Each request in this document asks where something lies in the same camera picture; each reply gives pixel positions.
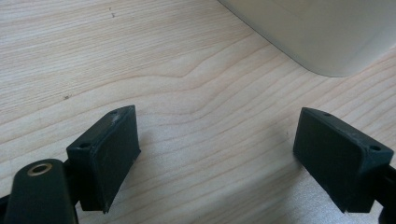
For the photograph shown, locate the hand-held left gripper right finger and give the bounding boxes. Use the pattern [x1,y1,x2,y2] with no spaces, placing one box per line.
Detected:
[292,107,394,214]

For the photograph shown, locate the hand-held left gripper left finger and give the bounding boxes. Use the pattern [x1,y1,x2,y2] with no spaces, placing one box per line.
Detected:
[65,105,142,215]

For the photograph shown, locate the cream plastic bin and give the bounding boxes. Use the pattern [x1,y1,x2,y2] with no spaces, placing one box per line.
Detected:
[217,0,396,78]

